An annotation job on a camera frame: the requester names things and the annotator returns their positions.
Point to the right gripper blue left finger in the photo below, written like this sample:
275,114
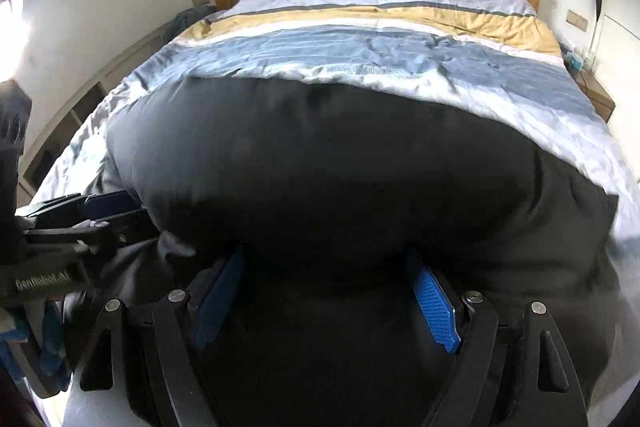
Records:
136,369

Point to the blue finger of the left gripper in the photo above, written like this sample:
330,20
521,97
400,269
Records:
115,232
80,206

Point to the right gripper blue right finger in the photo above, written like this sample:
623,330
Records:
516,373

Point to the black puffer jacket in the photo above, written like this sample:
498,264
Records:
334,199

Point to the dark teal blanket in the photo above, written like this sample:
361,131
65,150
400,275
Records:
185,19

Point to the wooden nightstand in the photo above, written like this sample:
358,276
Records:
602,102

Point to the white wardrobe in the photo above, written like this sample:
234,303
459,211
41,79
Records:
616,67

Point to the striped duvet cover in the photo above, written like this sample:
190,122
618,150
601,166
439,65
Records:
492,58

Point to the right wall socket plate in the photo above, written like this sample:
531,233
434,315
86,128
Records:
576,20

